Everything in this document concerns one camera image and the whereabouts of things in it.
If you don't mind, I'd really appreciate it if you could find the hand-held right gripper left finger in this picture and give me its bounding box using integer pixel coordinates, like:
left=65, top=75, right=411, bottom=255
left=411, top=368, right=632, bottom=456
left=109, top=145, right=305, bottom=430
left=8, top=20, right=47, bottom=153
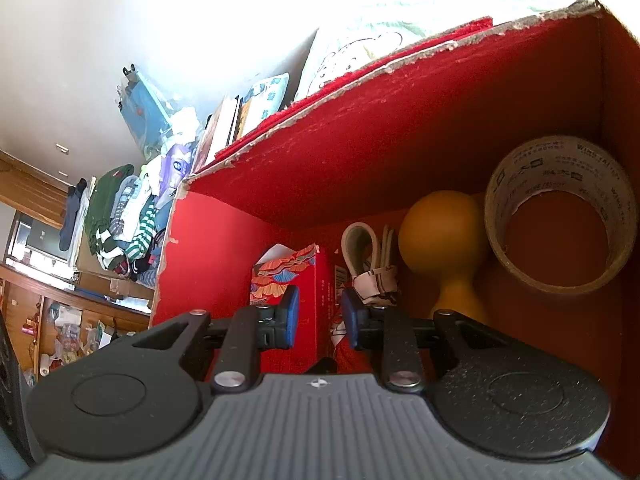
left=132, top=285, right=302, bottom=395

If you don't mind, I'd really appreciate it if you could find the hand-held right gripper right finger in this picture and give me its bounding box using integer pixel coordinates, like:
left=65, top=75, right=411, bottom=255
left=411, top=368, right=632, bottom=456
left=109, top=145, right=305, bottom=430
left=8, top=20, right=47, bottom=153
left=340, top=289, right=508, bottom=395

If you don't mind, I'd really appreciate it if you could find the red patterned tissue pack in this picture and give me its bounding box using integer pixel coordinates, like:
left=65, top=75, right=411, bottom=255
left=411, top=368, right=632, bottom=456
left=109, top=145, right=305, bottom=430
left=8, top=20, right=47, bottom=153
left=249, top=242, right=333, bottom=376

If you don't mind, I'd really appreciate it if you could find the white strap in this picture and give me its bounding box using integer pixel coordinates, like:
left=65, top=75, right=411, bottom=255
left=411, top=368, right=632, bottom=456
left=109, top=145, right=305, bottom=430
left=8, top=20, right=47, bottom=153
left=341, top=222, right=401, bottom=308

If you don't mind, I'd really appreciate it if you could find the yellow bulb-shaped toy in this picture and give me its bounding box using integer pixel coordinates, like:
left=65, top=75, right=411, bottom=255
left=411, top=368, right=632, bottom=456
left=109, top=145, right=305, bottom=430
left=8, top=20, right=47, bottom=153
left=398, top=190, right=493, bottom=328

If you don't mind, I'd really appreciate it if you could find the red cardboard box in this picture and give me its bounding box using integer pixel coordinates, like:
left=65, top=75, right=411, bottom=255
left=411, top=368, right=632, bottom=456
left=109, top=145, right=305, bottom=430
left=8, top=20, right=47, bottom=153
left=150, top=0, right=640, bottom=478

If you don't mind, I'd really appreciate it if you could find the purple packet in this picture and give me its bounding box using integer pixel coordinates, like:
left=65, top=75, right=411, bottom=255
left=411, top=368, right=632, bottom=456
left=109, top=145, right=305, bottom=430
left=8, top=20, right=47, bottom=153
left=159, top=142, right=196, bottom=201

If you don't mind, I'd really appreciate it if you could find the brown cardboard box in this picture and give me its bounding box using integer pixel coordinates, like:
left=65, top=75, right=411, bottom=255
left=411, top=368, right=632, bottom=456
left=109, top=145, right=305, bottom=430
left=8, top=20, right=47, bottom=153
left=75, top=245, right=156, bottom=302

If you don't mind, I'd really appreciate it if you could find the brown packing tape roll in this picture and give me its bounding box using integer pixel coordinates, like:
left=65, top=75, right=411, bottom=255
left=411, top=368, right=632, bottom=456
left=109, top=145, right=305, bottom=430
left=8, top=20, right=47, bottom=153
left=483, top=135, right=638, bottom=296

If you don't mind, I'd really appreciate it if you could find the stack of books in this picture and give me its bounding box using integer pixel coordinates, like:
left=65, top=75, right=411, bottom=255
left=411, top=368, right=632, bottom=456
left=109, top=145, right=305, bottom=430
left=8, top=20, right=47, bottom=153
left=192, top=94, right=246, bottom=173

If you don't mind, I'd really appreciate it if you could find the pile of folded clothes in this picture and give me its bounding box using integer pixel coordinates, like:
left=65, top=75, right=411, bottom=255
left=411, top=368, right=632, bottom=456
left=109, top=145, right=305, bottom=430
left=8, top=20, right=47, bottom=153
left=82, top=162, right=173, bottom=286

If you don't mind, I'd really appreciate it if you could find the blue covered book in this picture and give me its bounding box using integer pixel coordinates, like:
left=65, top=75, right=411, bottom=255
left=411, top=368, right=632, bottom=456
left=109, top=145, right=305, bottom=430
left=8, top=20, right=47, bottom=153
left=239, top=73, right=290, bottom=138

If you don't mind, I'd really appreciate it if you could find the blue plastic package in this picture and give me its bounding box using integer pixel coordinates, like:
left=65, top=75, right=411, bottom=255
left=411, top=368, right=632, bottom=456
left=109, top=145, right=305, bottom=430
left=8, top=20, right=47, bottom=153
left=119, top=63, right=173, bottom=158

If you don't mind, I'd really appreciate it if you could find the wooden cabinet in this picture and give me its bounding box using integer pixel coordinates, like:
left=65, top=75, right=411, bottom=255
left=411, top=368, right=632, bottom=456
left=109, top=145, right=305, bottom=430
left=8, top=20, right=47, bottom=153
left=0, top=149, right=156, bottom=386

